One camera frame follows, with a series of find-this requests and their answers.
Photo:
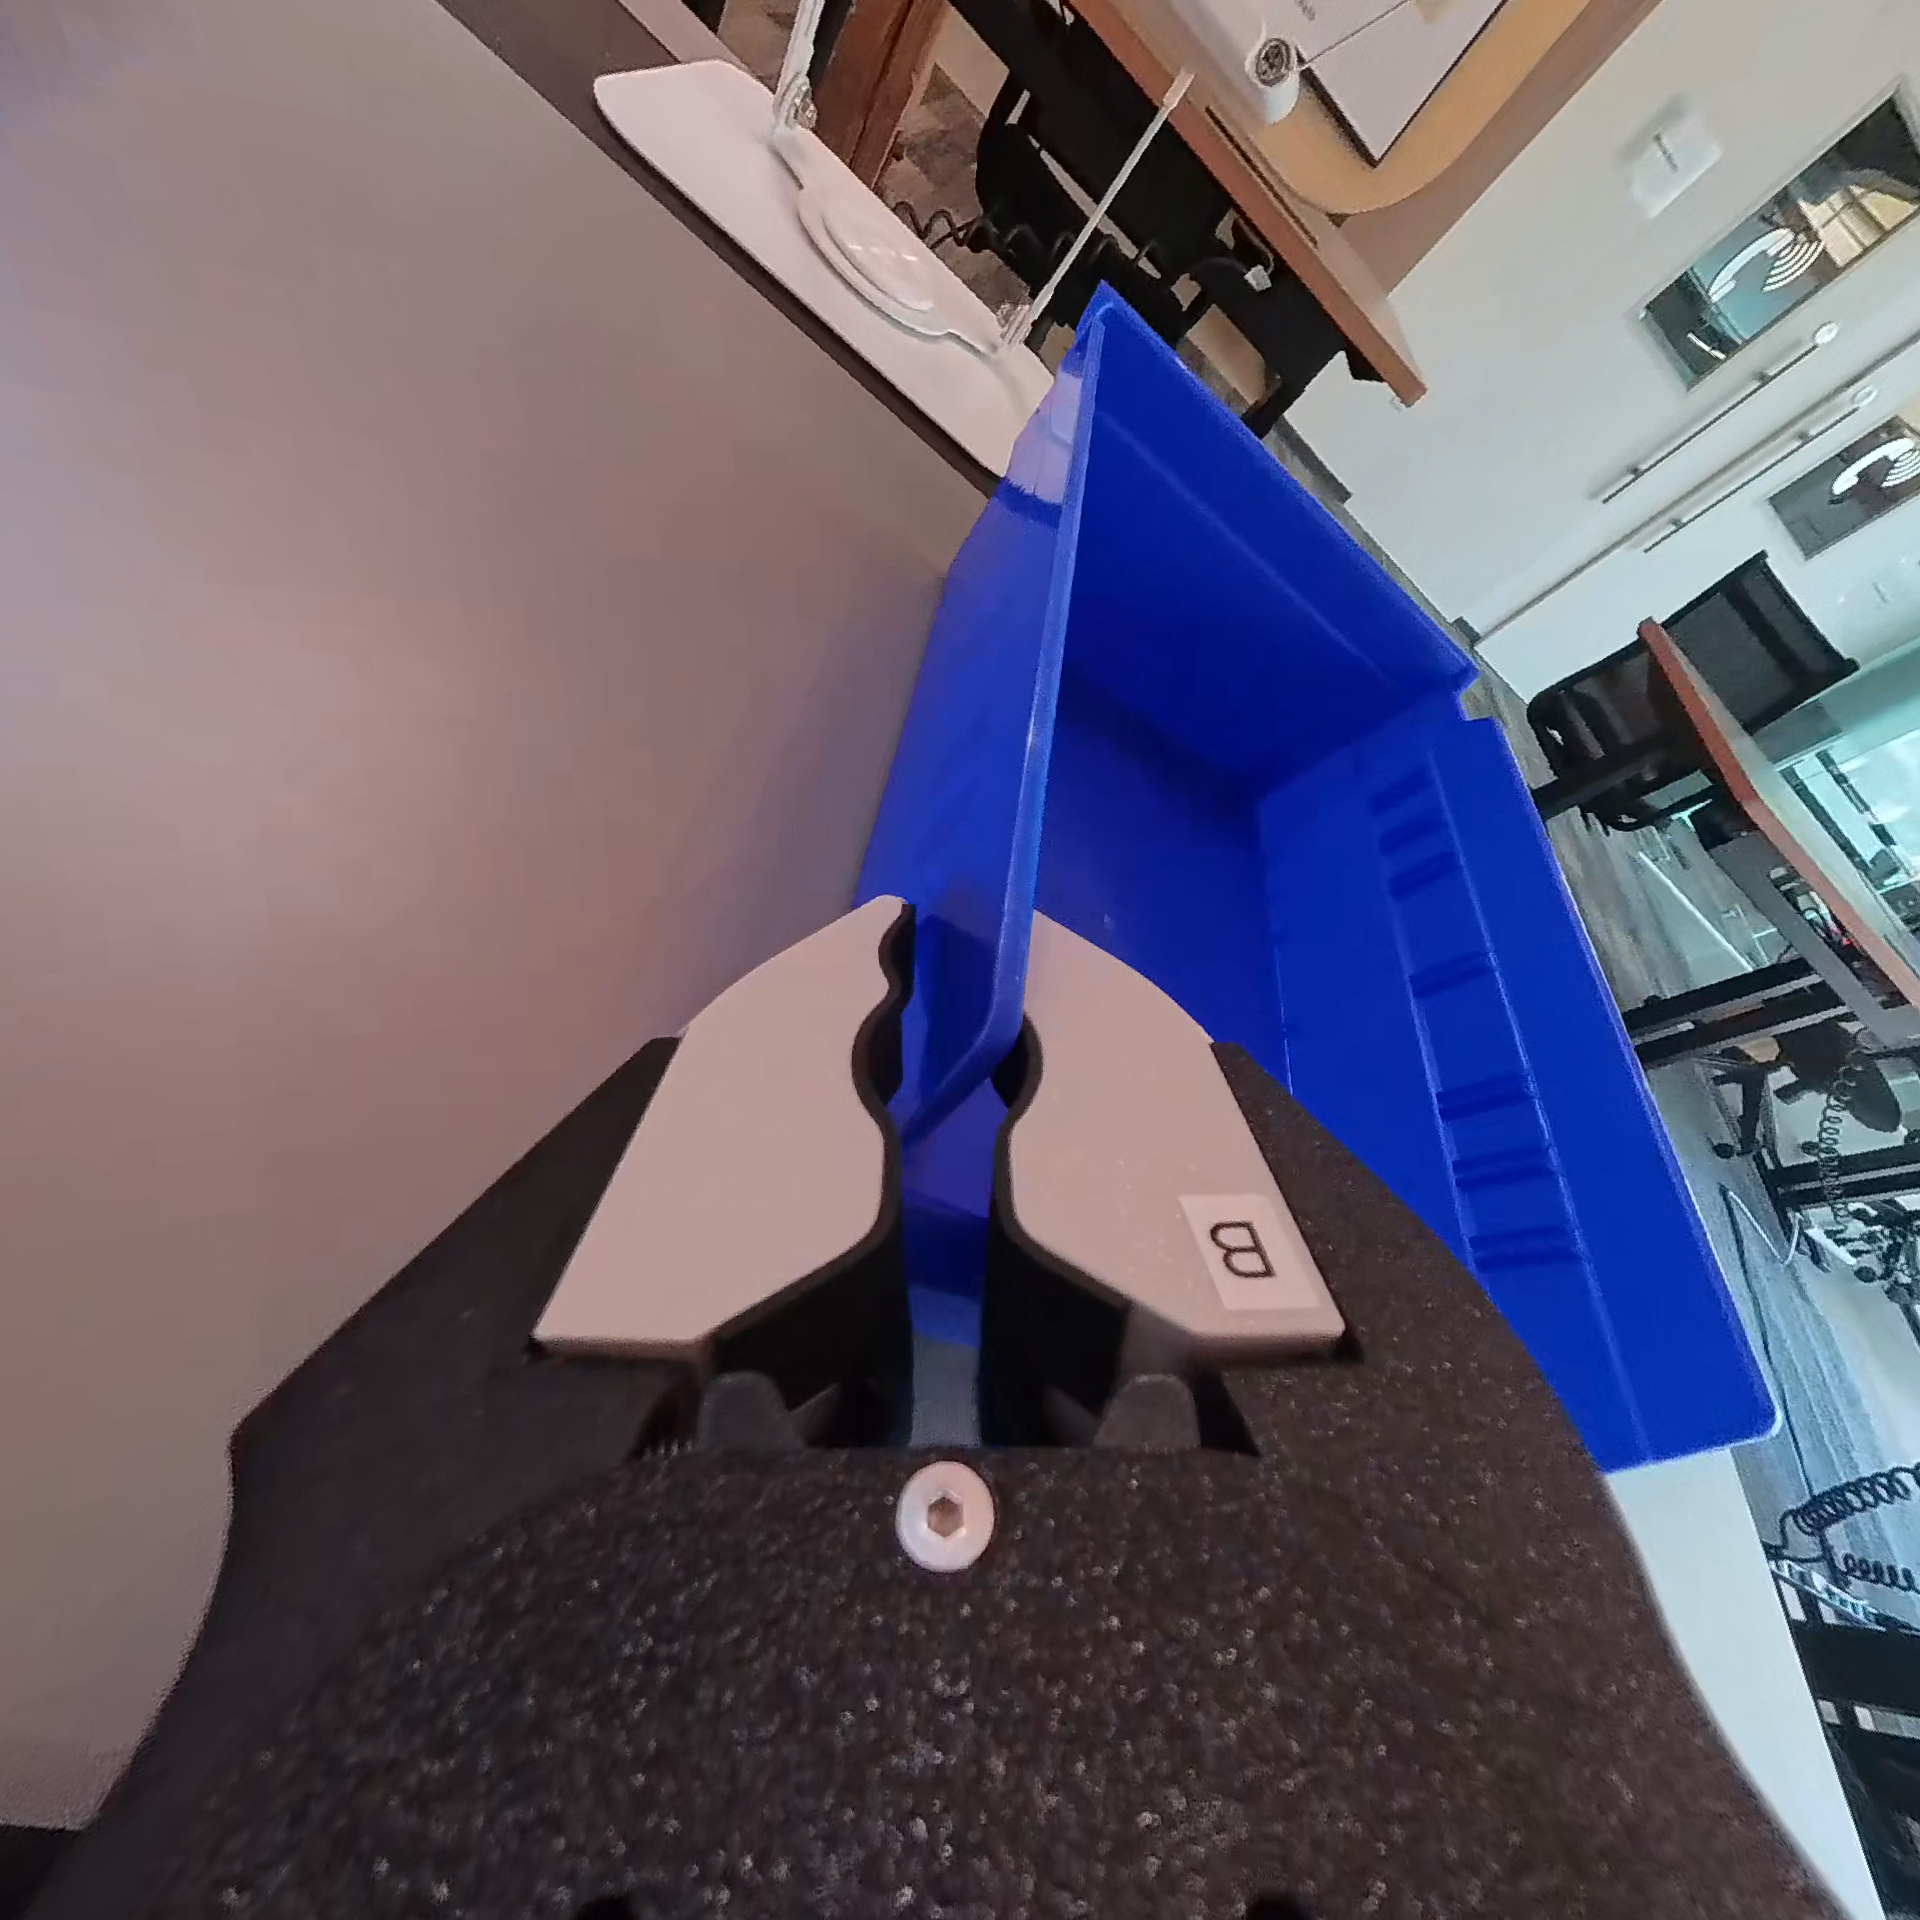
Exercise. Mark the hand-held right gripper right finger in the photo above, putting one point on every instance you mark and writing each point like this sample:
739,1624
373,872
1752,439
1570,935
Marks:
1140,1184

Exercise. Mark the white poster stand base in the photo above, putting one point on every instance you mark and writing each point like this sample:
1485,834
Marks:
704,135

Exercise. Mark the white door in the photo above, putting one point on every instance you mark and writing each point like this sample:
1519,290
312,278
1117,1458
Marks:
1500,390
1651,579

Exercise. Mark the blue plastic bin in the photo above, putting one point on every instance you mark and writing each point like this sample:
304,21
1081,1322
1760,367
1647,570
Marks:
1201,676

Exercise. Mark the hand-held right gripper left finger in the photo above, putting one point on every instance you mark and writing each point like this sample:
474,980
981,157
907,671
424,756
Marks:
733,1202

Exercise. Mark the black office chair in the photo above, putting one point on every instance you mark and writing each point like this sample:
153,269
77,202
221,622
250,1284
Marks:
1035,165
1755,629

